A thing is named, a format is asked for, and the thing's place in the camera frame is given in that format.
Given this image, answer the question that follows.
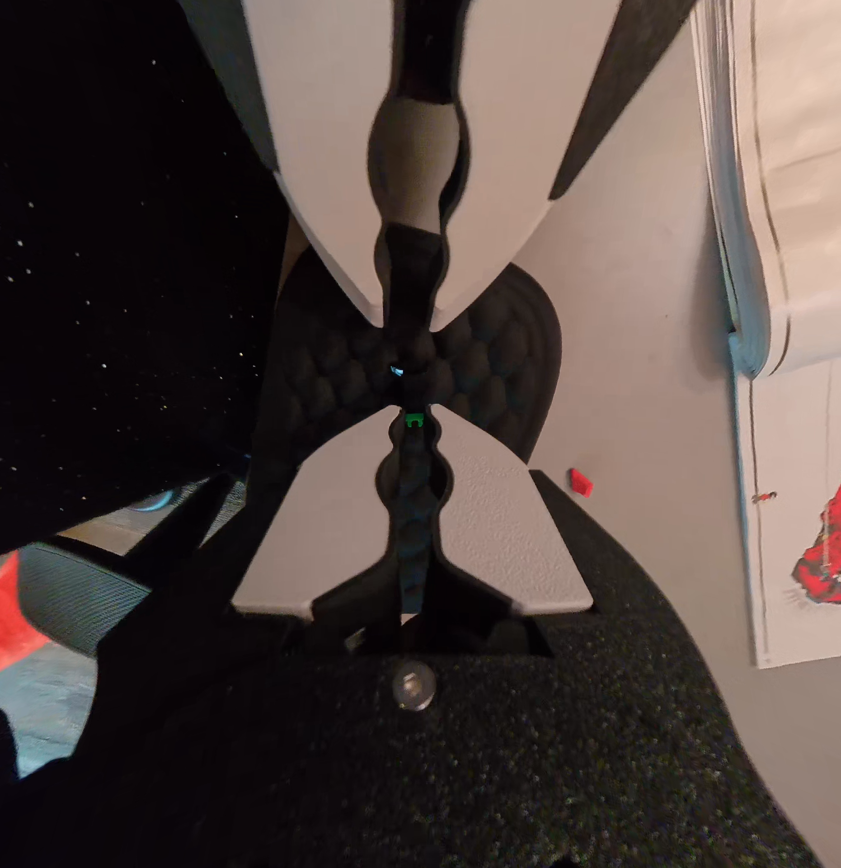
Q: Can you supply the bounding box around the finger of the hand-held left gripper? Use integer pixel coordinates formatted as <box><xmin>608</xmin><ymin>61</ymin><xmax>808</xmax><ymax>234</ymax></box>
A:
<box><xmin>244</xmin><ymin>0</ymin><xmax>411</xmax><ymax>340</ymax></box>
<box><xmin>413</xmin><ymin>0</ymin><xmax>625</xmax><ymax>340</ymax></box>

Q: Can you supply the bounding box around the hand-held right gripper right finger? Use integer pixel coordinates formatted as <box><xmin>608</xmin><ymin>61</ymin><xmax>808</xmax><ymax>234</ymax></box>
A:
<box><xmin>419</xmin><ymin>405</ymin><xmax>595</xmax><ymax>618</ymax></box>

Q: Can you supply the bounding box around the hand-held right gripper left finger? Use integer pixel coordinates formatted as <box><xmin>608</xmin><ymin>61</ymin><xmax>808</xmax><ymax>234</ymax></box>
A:
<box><xmin>232</xmin><ymin>406</ymin><xmax>413</xmax><ymax>621</ymax></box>

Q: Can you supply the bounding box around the black dimpled seat cushion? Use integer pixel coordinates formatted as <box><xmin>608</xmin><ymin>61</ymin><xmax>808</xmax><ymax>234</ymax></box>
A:
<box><xmin>254</xmin><ymin>244</ymin><xmax>564</xmax><ymax>476</ymax></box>

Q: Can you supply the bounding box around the grey mesh office chair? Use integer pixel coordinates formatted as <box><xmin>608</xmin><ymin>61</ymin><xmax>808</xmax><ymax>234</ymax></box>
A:
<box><xmin>14</xmin><ymin>471</ymin><xmax>248</xmax><ymax>659</ymax></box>

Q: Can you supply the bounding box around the orange plastic object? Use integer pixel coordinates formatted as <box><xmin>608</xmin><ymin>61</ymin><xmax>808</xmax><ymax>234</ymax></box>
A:
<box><xmin>0</xmin><ymin>551</ymin><xmax>59</xmax><ymax>680</ymax></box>

